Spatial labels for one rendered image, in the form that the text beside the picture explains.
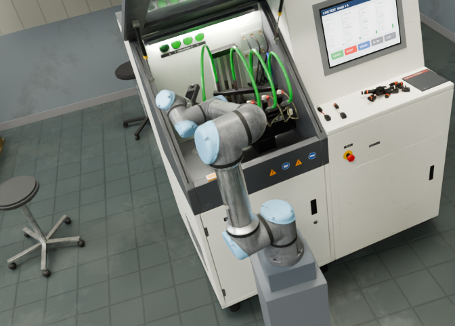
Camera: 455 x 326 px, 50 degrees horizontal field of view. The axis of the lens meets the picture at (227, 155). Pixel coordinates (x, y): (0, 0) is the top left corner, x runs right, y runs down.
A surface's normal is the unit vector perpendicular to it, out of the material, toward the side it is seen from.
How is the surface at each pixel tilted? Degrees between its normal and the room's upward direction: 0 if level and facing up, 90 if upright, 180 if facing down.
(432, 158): 90
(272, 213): 7
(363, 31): 76
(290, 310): 90
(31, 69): 90
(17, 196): 0
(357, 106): 0
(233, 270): 90
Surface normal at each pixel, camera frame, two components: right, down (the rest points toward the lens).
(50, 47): 0.22, 0.56
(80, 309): -0.18, -0.78
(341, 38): 0.29, 0.33
